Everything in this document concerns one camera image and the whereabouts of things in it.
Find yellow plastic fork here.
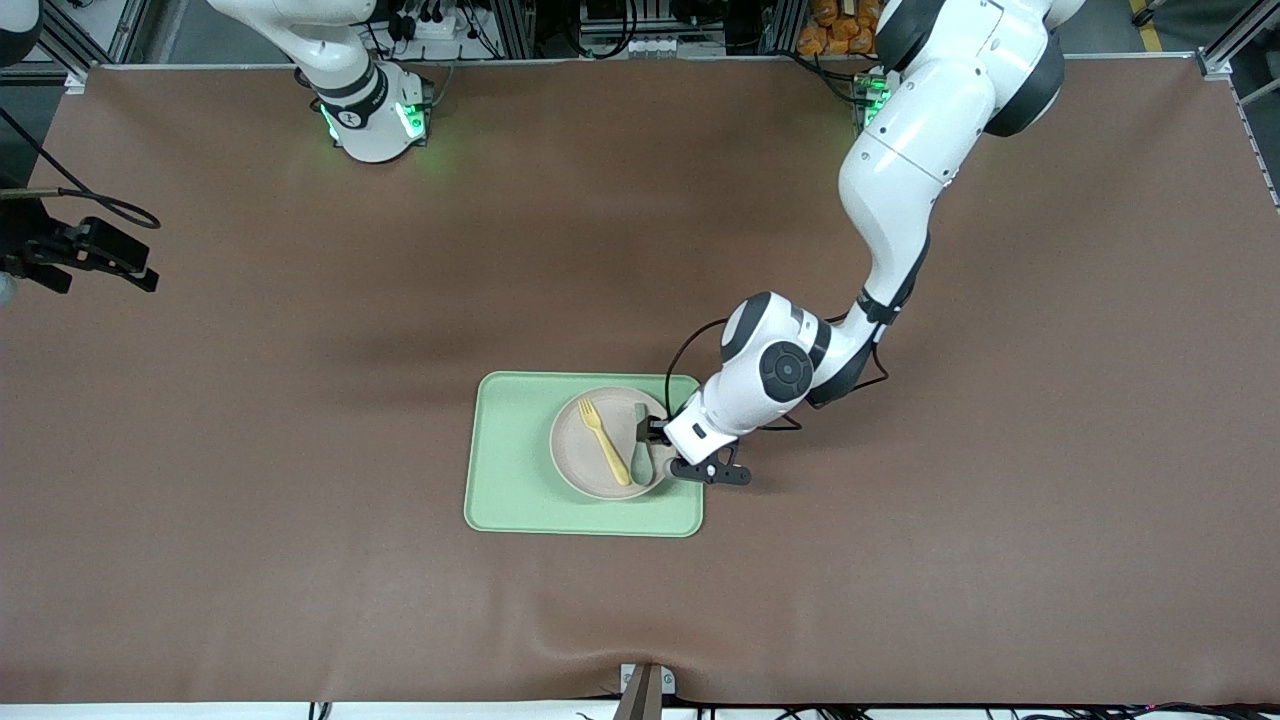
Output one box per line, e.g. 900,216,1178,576
578,399,633,488

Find pile of orange objects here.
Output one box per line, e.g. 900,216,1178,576
797,0,891,57

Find white power strip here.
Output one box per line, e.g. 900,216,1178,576
385,0,471,43

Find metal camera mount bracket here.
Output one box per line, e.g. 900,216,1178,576
620,662,677,720

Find beige round plate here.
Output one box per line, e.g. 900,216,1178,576
549,387,673,500

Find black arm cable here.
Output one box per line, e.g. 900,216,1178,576
664,316,891,433
0,105,163,229

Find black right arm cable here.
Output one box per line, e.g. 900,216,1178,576
0,105,163,229

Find light green rectangular tray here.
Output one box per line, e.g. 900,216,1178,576
464,372,705,538

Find brown table cover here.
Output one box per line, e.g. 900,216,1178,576
0,55,1280,706

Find green plastic spoon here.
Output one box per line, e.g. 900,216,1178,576
629,402,655,487

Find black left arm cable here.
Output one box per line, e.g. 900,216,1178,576
664,316,891,433

